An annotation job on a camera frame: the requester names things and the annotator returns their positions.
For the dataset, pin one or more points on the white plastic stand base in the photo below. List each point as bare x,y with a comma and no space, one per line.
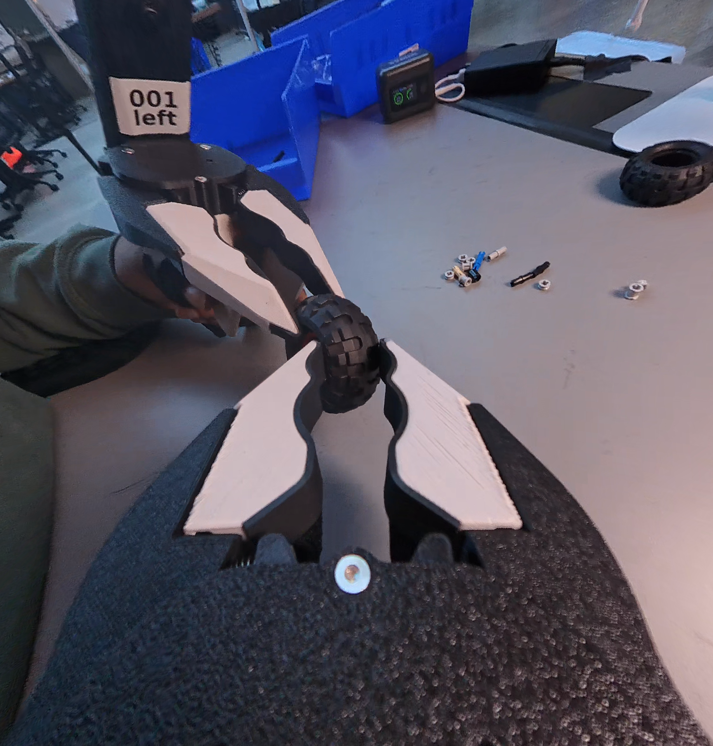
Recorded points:
683,122

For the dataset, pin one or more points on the person's left hand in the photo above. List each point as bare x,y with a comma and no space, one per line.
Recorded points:
138,268

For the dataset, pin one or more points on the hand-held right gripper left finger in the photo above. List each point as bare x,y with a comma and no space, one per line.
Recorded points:
252,466

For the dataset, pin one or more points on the small grey lego piece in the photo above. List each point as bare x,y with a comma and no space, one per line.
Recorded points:
451,276

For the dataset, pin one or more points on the person's left forearm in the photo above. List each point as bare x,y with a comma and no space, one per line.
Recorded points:
54,291

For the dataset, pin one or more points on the black office chair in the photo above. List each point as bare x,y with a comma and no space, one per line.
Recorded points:
25,163

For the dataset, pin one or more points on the small blue lego piece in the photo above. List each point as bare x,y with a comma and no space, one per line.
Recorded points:
479,264

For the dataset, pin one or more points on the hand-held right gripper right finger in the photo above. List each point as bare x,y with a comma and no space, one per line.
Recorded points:
456,466

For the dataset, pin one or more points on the small black device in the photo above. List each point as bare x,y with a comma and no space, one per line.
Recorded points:
406,88

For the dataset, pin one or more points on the black power adapter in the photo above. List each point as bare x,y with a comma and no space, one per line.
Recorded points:
510,68

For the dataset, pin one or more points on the black lego wheel red hub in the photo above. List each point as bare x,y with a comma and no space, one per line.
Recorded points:
646,183
345,350

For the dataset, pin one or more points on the small grey lego bushing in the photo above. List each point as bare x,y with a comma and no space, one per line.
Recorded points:
634,289
543,283

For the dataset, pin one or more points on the small black lego pin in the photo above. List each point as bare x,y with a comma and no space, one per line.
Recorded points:
529,274

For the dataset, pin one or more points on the small tan lego piece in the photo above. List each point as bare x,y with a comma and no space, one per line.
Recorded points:
464,260

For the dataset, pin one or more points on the small white lego piece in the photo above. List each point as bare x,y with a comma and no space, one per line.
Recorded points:
496,252

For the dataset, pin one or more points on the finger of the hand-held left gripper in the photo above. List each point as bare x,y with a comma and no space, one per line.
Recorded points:
287,233
211,251

